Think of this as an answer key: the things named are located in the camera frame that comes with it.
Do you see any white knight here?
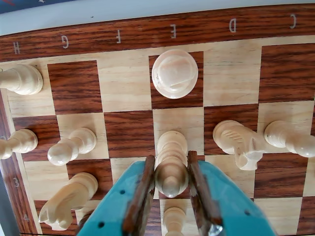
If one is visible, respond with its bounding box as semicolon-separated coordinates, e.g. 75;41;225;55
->
213;119;269;171
38;172;98;231

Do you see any white pawn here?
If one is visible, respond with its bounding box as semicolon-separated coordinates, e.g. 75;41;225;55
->
0;129;39;160
47;127;97;166
264;120;315;158
162;206;187;236

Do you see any white rook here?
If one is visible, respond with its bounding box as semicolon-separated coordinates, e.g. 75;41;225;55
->
0;64;44;96

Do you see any white queen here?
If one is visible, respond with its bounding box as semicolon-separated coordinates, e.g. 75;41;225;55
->
154;130;189;199

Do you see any blue book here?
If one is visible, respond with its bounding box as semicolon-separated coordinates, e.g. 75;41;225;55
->
0;0;83;15

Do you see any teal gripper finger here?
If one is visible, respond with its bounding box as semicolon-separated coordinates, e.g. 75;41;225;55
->
188;150;279;236
76;154;157;236

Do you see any wooden chess board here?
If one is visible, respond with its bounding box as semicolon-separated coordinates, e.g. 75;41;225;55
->
0;3;315;236

